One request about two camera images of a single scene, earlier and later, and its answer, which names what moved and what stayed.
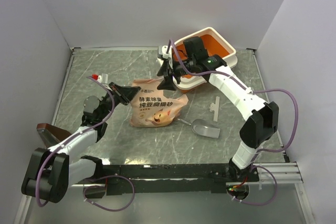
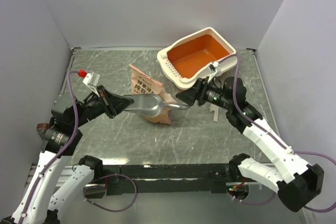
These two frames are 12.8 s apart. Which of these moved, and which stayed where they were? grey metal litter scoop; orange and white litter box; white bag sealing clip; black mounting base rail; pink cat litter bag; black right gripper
Moved: black right gripper; pink cat litter bag; grey metal litter scoop
Stayed: black mounting base rail; white bag sealing clip; orange and white litter box
